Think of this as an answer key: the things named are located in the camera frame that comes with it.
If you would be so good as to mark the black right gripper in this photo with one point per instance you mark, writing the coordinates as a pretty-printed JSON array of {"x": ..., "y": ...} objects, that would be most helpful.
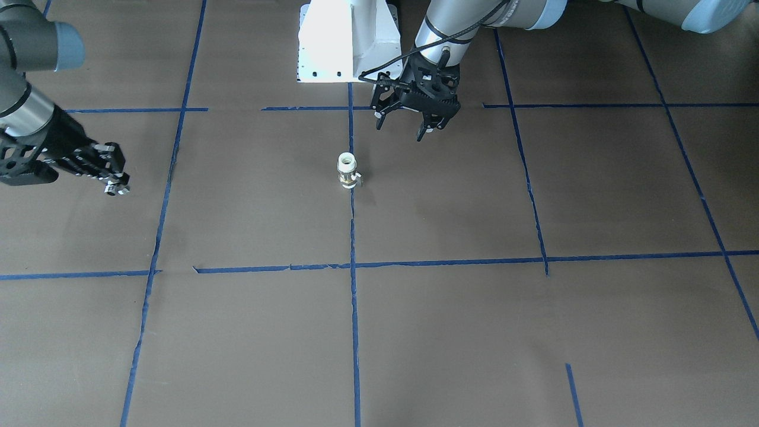
[{"x": 61, "y": 140}]

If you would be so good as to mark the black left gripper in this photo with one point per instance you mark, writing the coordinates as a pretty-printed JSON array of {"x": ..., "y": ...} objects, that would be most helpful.
[{"x": 386, "y": 102}]

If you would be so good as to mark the chrome metal tee fitting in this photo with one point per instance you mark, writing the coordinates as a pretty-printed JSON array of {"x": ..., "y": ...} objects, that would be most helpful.
[{"x": 114, "y": 189}]

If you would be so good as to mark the white and brass PPR valve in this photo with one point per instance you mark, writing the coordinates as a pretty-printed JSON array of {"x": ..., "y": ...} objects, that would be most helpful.
[{"x": 347, "y": 167}]

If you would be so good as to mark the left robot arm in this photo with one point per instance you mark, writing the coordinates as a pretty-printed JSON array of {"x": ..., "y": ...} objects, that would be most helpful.
[{"x": 451, "y": 26}]

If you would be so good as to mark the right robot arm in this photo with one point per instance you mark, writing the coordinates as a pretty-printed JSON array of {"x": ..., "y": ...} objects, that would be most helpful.
[{"x": 30, "y": 42}]

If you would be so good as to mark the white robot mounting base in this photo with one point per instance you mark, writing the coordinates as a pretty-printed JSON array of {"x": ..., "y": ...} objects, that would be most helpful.
[{"x": 339, "y": 40}]

